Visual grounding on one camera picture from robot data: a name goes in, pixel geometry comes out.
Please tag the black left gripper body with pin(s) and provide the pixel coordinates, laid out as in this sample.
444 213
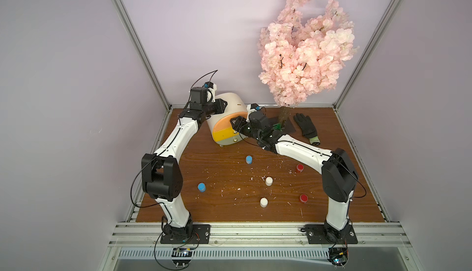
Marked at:
212 109

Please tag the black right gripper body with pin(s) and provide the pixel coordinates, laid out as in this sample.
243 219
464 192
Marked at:
239 124

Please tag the orange top drawer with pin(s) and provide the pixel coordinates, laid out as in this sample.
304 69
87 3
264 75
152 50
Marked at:
219 122

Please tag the blue paint can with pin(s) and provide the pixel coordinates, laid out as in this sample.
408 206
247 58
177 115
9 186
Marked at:
201 187
249 159

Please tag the yellow drawer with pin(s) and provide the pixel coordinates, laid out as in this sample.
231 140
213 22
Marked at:
224 134

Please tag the white paint can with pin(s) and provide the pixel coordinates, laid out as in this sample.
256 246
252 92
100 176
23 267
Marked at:
264 202
269 181

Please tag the red paint can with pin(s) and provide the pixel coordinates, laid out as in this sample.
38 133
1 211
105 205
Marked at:
303 198
300 168

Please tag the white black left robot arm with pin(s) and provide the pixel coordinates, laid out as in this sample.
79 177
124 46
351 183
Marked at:
161 176

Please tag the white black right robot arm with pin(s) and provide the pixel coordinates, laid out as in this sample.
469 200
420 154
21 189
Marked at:
339 177

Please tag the black work glove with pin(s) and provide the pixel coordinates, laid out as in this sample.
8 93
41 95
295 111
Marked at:
308 128

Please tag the pink cherry blossom tree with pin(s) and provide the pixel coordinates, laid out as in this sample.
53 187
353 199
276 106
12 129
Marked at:
299 59

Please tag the left control board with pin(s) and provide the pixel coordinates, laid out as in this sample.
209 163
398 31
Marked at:
181 257

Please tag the control board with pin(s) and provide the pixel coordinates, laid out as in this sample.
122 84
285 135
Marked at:
338 256
181 257

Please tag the right control board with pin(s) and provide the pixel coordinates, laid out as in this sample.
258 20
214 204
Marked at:
338 256

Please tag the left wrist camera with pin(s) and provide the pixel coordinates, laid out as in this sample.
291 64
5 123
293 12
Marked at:
210 85

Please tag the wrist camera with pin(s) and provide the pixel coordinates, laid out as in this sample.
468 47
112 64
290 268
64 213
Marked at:
210 85
253 107

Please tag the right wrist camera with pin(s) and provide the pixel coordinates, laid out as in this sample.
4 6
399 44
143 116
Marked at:
253 107

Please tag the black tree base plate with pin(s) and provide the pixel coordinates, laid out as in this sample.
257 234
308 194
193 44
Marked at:
288 126

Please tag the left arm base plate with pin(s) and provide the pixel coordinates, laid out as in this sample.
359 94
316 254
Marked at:
194 234

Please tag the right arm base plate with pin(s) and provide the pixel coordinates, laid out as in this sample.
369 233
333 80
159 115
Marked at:
324 234

